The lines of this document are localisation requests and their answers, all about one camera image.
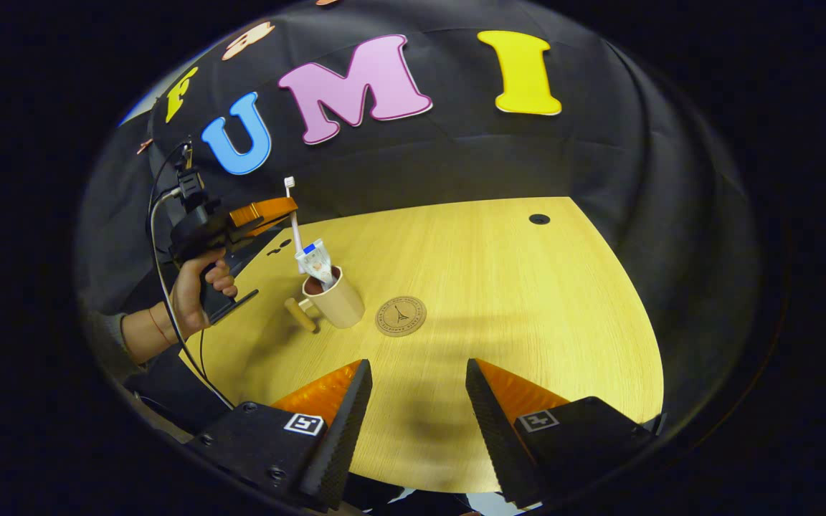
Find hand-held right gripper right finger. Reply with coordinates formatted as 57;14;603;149
465;358;661;508

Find yellow wooden desktop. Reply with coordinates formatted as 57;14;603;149
180;197;665;495

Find white toothbrush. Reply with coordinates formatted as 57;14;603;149
283;176;307;274

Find red wrist string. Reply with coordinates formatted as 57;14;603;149
148;307;171;346

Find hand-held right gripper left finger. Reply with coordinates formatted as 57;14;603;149
187;358;373;511

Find round cork coaster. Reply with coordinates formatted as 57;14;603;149
375;295;427;338

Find white toothpaste tube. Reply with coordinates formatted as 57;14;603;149
295;239;336;291

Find beige cup with cylinder handle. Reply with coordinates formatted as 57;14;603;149
284;265;366;335

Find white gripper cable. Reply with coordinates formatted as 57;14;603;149
148;185;236;411

